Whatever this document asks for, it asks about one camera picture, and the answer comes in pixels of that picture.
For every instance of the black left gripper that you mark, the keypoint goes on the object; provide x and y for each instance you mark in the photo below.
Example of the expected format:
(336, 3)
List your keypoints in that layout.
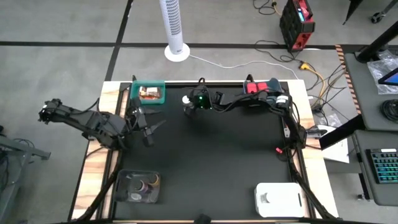
(136, 129)

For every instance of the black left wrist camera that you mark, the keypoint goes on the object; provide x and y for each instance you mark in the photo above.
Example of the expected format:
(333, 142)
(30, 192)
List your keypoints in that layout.
(135, 112)

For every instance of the black backlit keyboard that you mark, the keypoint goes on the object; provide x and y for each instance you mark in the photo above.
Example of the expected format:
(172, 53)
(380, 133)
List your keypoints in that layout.
(385, 166)

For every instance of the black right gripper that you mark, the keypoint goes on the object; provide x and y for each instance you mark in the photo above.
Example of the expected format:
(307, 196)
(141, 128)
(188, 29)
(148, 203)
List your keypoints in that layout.
(214, 101)

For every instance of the tablet screen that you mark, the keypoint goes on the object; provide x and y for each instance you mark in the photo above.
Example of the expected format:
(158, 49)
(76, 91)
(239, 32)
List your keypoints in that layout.
(390, 77)

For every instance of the white plastic bin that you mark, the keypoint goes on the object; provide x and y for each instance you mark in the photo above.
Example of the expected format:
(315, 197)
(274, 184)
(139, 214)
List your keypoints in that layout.
(286, 200)

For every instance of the black table-level camera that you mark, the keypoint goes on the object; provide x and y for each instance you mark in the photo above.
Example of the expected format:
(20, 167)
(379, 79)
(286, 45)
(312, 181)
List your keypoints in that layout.
(202, 218)

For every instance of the black-cap purple-label spice jar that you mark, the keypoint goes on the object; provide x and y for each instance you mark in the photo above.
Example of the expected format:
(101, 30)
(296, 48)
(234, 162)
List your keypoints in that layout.
(143, 187)

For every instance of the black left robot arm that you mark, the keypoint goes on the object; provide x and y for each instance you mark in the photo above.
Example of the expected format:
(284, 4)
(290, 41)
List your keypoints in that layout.
(90, 124)

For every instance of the grey desk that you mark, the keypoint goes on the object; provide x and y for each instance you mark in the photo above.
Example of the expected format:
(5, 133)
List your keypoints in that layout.
(360, 93)
(382, 193)

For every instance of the grey metal table frame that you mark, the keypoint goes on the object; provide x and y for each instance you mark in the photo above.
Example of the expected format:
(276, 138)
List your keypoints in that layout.
(18, 149)

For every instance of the white paper sheet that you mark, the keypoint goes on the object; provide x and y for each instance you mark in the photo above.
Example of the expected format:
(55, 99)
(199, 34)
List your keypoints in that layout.
(337, 152)

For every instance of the orange spice packet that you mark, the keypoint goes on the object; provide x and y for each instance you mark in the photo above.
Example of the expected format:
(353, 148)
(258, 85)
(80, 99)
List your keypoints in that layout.
(144, 99)

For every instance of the red black power station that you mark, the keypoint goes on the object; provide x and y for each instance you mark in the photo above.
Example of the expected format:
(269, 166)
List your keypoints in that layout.
(295, 25)

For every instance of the teal plastic bin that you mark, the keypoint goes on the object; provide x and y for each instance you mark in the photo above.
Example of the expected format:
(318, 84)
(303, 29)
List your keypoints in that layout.
(147, 83)

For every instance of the orange spice jar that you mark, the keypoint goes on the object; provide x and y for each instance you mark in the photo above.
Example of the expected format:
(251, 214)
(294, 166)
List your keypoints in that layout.
(154, 180)

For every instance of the white tower fan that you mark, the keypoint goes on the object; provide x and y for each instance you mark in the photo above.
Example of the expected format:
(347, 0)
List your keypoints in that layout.
(172, 25)

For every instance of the brown spice packet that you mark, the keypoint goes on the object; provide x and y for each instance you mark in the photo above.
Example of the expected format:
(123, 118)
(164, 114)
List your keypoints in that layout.
(150, 92)

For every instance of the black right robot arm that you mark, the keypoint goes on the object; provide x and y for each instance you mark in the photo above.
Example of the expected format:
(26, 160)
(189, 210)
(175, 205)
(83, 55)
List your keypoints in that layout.
(289, 105)

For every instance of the clear plastic bin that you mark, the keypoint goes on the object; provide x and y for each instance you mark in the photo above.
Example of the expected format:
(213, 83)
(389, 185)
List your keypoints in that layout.
(124, 186)

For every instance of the blue-grey plastic bin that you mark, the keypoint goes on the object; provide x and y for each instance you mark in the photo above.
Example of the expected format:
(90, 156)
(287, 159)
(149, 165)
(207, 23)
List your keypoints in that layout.
(275, 84)

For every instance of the striped desk edge tape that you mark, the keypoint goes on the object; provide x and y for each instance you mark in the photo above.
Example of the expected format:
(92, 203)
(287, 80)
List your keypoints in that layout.
(345, 71)

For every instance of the white-cap spice jar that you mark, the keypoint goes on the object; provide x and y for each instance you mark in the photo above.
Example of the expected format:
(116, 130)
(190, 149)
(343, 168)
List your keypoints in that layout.
(265, 198)
(186, 100)

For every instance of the clear plastic bag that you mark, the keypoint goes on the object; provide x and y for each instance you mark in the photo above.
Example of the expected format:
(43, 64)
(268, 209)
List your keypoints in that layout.
(377, 70)

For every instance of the black chair base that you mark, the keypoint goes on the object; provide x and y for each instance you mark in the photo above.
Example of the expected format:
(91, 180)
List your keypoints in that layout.
(377, 17)

